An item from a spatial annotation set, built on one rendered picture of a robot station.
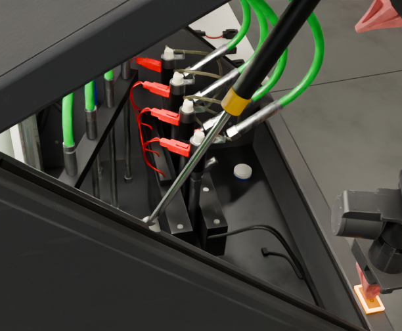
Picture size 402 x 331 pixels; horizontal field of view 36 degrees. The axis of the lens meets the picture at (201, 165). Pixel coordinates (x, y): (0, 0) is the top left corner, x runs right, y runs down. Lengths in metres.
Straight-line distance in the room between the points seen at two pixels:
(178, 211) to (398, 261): 0.38
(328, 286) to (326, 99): 2.01
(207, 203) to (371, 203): 0.34
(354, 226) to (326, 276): 0.29
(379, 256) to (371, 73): 2.45
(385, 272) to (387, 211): 0.12
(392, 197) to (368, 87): 2.37
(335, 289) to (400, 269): 0.20
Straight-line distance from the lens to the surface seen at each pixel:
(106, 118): 1.08
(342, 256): 1.11
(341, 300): 1.11
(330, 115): 2.99
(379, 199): 0.88
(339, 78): 3.25
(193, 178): 1.03
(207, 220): 1.07
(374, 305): 1.05
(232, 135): 0.98
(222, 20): 1.61
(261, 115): 0.98
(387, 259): 0.94
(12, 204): 0.53
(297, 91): 0.97
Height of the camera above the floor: 1.78
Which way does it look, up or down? 43 degrees down
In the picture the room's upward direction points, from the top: 5 degrees clockwise
